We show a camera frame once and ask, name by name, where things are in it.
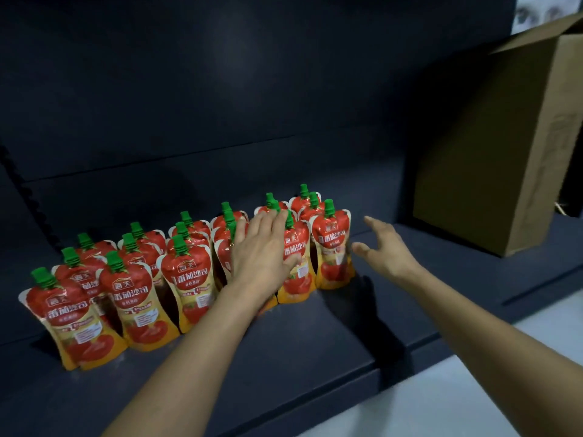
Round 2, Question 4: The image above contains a person's left hand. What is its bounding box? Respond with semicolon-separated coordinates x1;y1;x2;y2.
228;210;302;306

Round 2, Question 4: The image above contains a person's right hand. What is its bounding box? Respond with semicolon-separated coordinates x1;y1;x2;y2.
352;216;427;287

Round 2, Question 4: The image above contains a person's right forearm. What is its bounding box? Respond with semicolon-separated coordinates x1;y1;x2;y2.
403;265;583;437

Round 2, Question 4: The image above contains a person's left forearm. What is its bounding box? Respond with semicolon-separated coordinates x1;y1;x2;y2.
101;286;276;437

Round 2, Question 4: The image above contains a group of red ketchup pouches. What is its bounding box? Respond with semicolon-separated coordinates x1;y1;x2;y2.
18;183;356;373

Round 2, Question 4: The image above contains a dark metal shelf unit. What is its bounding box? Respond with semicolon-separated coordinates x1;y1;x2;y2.
0;0;583;437

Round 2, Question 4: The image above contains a brown cardboard box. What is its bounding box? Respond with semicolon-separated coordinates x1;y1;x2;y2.
412;12;583;258

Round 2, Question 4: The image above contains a white printed poster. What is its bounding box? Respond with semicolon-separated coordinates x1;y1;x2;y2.
511;0;583;36

